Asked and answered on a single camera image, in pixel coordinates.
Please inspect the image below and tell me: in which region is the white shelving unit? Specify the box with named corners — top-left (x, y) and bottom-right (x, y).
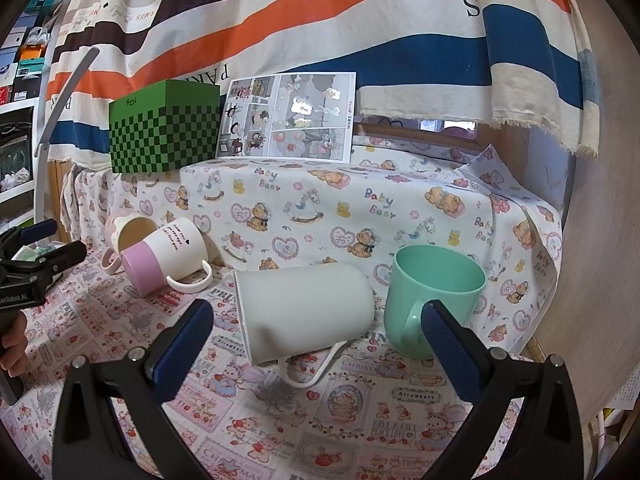
top-left (1, 0), bottom-right (61, 232)

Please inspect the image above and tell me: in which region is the green checkered box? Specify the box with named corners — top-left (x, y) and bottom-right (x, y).
top-left (108, 79), bottom-right (221, 174)

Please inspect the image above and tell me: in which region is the mint green mug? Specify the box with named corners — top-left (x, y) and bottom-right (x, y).
top-left (384, 245), bottom-right (487, 360)

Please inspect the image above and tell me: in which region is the baby bear print cloth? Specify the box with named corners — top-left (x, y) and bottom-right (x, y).
top-left (61, 140), bottom-right (563, 351)

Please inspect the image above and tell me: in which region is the striped hanging fabric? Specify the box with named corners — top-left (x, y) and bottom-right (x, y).
top-left (46, 0), bottom-right (600, 169)

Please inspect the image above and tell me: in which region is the pink and white mug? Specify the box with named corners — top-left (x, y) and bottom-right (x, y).
top-left (120, 218), bottom-right (214, 296)

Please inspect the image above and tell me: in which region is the sticker sheet card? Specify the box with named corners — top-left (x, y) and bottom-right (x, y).
top-left (216, 72), bottom-right (356, 162)

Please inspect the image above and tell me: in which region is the large white mug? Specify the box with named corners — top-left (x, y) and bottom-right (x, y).
top-left (233, 262), bottom-right (375, 389)

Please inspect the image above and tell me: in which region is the person's left hand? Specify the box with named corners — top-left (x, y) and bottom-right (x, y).
top-left (0, 311), bottom-right (28, 377)

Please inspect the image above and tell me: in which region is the cream pink-handled mug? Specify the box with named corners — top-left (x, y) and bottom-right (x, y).
top-left (101, 210), bottom-right (157, 275)

